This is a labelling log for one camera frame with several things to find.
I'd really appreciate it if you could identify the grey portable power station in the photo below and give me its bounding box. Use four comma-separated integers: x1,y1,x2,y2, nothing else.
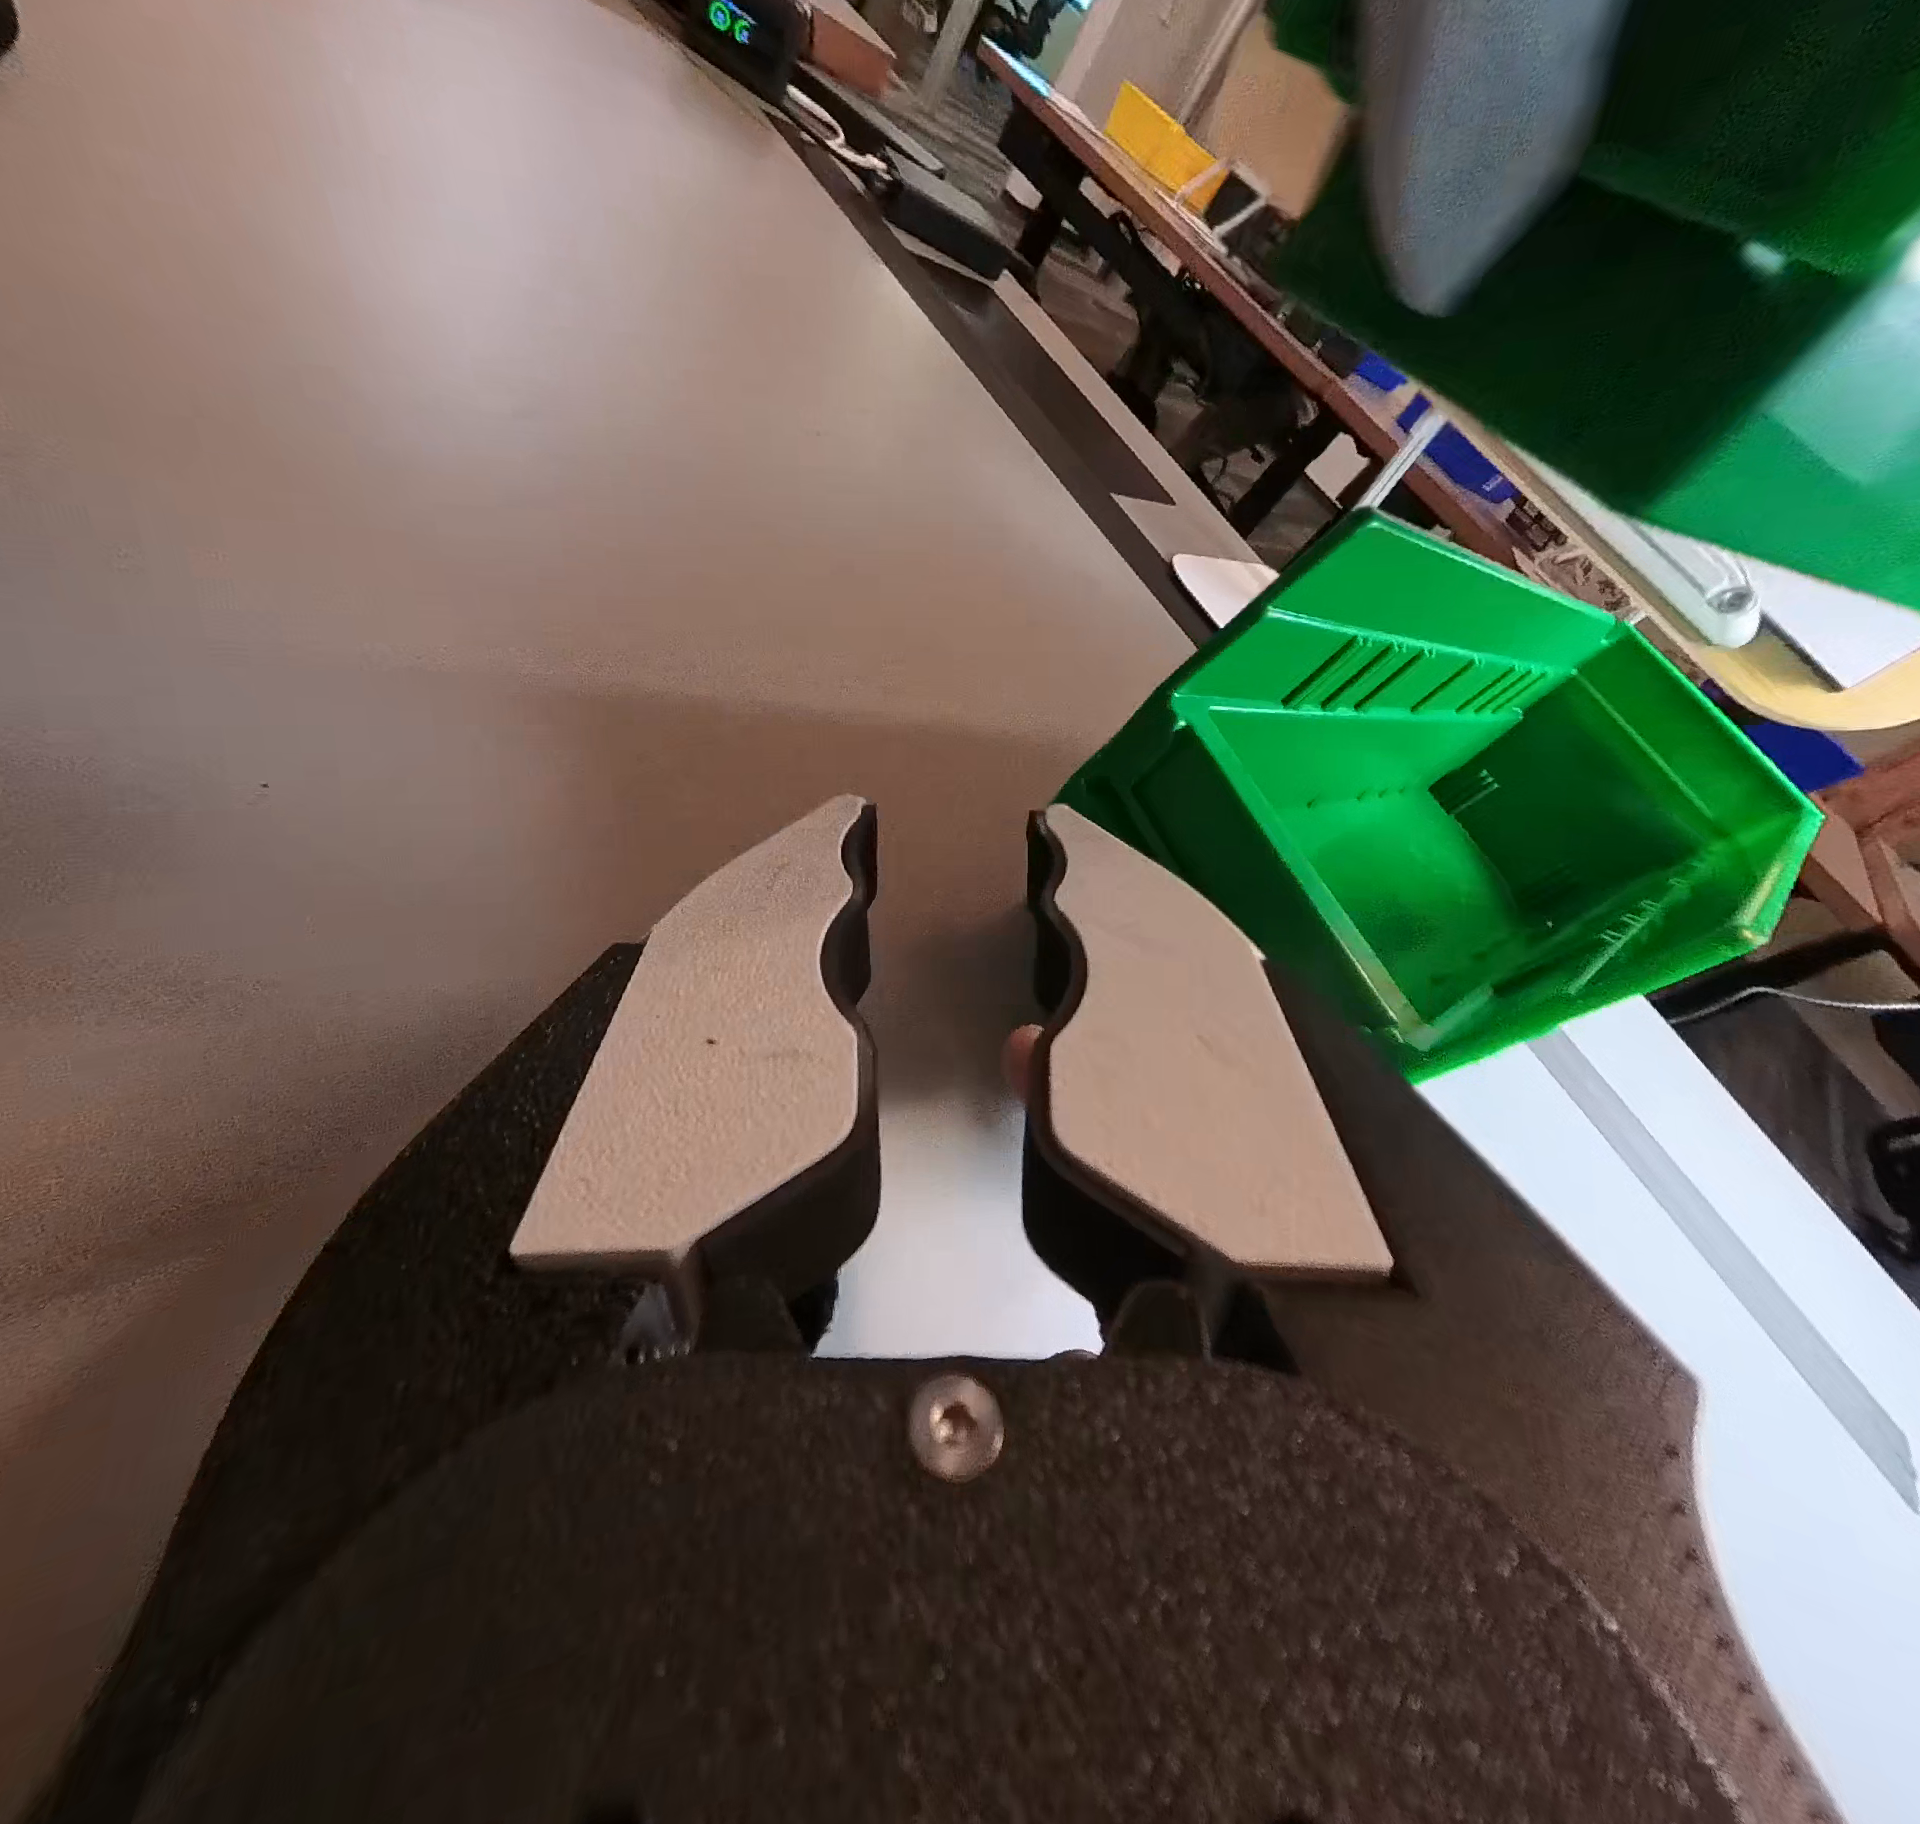
682,0,813,94

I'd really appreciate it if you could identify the grey cable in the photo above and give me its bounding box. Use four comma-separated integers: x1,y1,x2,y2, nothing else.
1656,972,1920,1021

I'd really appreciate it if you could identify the wooden document stand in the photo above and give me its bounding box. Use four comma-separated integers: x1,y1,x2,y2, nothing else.
1170,422,1920,768

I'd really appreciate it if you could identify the black power adapter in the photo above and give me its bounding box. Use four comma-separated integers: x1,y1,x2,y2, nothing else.
877,180,1022,281

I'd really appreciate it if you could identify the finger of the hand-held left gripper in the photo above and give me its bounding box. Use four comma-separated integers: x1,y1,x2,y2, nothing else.
1356,0,1680,317

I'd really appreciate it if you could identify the white printed instruction sheet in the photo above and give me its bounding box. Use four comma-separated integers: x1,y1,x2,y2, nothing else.
1748,562,1920,690

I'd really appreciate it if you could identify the yellow plastic bin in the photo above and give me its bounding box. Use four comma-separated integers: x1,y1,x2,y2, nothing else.
1105,80,1220,198

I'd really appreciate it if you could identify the green plastic storage bin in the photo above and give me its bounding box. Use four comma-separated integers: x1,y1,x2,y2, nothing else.
1267,0,1920,610
1054,506,1828,1082

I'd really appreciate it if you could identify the grey desk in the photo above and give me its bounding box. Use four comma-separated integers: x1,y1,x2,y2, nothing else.
0,0,1920,1824

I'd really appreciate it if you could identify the white cable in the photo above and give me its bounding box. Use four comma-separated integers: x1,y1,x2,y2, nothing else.
778,80,899,178

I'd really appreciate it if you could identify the beige cardboard board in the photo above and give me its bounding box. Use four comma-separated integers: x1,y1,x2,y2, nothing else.
1192,17,1358,214

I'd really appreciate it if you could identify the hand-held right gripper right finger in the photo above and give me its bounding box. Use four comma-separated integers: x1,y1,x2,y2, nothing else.
1022,804,1396,1347

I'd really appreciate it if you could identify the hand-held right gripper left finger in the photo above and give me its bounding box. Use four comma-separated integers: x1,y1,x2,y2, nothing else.
508,796,882,1352

